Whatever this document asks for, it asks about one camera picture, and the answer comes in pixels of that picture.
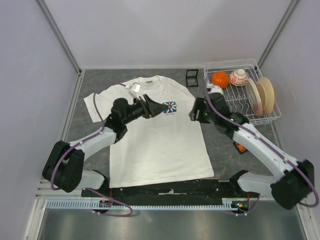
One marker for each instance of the beige plate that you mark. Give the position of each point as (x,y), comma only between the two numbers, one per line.
(267,94)

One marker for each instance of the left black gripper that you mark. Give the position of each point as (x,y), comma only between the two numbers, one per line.
(147,106)

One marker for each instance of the black square box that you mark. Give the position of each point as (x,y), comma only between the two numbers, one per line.
(235,145)
(191,78)

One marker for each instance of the white wire dish rack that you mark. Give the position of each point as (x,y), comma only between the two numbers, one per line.
(236,96)

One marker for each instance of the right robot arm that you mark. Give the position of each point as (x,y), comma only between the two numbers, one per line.
(239,129)

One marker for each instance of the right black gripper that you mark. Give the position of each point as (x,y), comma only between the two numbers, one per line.
(200,104)

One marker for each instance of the light blue cable duct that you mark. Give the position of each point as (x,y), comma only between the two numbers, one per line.
(96,204)

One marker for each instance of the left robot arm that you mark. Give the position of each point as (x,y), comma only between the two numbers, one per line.
(64,168)

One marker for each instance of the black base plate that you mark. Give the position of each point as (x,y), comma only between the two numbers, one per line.
(199,191)

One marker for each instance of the white t-shirt with flower print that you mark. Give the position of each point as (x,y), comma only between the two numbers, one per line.
(166,148)

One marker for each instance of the black square box far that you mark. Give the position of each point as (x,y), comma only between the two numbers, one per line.
(191,78)

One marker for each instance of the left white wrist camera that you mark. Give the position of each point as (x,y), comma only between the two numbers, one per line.
(133,90)

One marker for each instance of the white plate pink rim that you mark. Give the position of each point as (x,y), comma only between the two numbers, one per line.
(254,97)

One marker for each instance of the white bowl orange circles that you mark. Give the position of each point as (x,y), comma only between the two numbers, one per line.
(238,77)

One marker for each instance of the black square box near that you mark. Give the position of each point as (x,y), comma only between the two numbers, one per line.
(235,145)

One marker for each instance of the aluminium frame rail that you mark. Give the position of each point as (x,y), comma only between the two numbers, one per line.
(294,188)

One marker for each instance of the red orange brooch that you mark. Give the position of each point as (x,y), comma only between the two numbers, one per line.
(241,147)

